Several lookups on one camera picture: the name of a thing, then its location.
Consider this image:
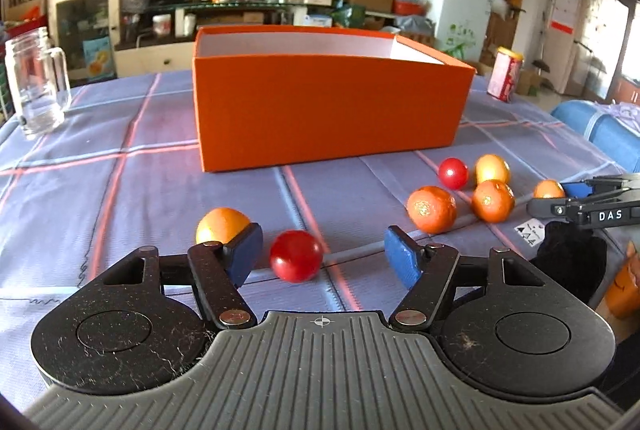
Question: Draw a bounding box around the small orange kumquat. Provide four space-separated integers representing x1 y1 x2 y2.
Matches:
533 179 566 200

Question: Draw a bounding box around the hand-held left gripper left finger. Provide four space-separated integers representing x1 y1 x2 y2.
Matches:
100 222 264 330

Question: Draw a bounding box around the small red tomato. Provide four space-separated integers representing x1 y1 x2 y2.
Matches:
438 157 470 190

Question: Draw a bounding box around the red can with yellow lid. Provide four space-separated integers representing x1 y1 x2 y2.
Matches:
487 46 525 103

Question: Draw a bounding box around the white chest freezer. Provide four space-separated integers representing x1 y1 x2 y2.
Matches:
402 0 493 56

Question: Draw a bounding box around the blue checked tablecloth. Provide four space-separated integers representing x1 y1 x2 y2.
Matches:
0 70 640 411

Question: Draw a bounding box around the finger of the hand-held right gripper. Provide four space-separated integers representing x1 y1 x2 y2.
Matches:
562 174 640 201
526 197 568 217

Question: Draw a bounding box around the pale shiny orange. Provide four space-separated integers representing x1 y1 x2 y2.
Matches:
474 154 512 185

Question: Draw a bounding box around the orange bag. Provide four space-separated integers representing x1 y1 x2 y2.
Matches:
597 244 640 317

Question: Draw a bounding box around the blue cushion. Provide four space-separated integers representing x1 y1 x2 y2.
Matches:
550 100 640 173

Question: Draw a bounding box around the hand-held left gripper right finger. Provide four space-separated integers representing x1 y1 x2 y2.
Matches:
384 225 551 330

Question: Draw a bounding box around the orange cardboard box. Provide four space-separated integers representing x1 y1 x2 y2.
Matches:
192 26 476 173

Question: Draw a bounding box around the white television cabinet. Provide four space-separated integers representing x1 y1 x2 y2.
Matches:
115 0 401 78

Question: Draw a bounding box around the green snack bag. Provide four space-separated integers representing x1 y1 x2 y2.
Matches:
332 5 366 28

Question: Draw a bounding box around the wall calendar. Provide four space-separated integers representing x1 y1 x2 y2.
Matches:
550 0 581 32

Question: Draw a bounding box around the large red tomato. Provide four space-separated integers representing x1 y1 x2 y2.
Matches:
269 230 324 283

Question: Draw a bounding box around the white glass door cabinet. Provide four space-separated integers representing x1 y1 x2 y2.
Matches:
47 0 121 83

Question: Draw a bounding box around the smooth yellow orange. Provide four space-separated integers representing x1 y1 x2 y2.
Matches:
196 207 251 246

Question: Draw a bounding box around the clear glass mug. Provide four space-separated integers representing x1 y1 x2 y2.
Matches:
4 27 72 136

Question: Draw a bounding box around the medium dark mandarin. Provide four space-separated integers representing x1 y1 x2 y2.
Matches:
471 180 516 224

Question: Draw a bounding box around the large dimpled mandarin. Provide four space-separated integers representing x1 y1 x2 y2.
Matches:
406 186 458 233

